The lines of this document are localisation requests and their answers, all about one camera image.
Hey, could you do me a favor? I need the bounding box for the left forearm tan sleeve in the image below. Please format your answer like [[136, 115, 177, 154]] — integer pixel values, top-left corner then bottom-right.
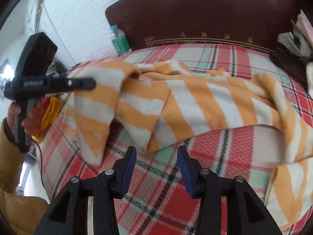
[[0, 119, 49, 234]]

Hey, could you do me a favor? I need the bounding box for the left hand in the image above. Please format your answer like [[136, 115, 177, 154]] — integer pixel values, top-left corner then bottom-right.
[[6, 99, 47, 136]]

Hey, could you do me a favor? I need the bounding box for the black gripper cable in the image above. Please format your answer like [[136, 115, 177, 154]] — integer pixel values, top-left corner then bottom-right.
[[33, 145, 46, 189]]

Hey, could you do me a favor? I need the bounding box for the green label water bottle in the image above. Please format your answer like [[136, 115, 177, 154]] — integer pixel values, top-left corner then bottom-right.
[[110, 25, 132, 56]]

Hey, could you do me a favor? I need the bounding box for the cream white garment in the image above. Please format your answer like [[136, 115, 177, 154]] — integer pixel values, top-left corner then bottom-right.
[[306, 61, 313, 92]]

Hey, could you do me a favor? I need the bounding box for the yellow garment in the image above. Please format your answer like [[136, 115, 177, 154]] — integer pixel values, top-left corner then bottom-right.
[[32, 96, 60, 142]]

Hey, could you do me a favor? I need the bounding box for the dark brown garment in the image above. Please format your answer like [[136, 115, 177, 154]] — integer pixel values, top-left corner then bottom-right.
[[270, 54, 308, 89]]

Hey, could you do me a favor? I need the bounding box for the dark brown headboard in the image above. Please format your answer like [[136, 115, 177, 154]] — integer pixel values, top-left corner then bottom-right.
[[105, 0, 300, 54]]

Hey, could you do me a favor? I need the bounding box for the red plaid bed blanket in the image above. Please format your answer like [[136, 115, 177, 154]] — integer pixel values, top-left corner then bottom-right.
[[35, 44, 312, 234]]

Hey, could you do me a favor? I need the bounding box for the pink garment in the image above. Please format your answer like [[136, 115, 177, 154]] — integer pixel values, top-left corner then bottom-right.
[[296, 10, 313, 48]]

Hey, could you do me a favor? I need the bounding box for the orange white striped shirt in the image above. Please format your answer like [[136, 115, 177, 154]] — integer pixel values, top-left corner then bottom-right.
[[62, 61, 312, 228]]

